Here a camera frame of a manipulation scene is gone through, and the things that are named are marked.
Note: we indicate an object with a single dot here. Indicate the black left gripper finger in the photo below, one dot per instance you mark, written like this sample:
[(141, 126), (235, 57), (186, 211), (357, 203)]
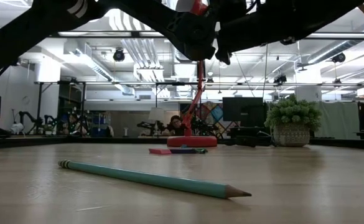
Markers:
[(324, 11), (306, 3)]

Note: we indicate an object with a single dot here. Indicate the blue eraser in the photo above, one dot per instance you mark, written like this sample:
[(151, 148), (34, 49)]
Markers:
[(183, 151)]

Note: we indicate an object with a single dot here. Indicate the pink eraser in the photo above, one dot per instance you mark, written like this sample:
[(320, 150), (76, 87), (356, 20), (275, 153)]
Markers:
[(160, 151)]

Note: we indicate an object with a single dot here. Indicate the teal pencil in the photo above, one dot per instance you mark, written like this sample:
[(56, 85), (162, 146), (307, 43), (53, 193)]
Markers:
[(153, 180)]

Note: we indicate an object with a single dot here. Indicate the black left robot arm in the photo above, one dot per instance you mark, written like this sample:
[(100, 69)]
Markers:
[(29, 31)]

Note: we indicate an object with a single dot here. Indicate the black background robot arm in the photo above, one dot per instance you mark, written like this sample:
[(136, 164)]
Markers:
[(147, 125), (29, 116)]

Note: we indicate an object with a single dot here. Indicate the black monitor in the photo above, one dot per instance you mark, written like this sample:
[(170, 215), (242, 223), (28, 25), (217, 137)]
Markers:
[(244, 112)]

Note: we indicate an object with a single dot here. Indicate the colourful patchwork quilt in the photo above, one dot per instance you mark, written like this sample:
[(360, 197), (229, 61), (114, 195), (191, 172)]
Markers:
[(214, 113)]

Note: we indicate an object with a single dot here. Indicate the pale green curtain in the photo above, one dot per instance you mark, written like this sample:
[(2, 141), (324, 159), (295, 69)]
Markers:
[(340, 121)]

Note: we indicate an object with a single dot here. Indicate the green plant in patterned pot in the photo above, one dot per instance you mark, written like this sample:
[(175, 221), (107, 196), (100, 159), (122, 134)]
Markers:
[(290, 135)]

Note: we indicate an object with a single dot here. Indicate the person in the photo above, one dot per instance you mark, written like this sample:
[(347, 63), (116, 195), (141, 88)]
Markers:
[(73, 124), (175, 126)]

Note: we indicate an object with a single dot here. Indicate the red desk lamp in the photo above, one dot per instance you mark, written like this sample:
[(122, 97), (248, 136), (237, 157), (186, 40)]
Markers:
[(191, 141)]

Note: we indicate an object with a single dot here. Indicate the shelf with blue bins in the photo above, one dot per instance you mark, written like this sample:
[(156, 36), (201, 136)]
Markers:
[(99, 119)]

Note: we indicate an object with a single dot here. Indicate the black background gantry frame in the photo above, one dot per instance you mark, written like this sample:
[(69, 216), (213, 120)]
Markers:
[(39, 102)]

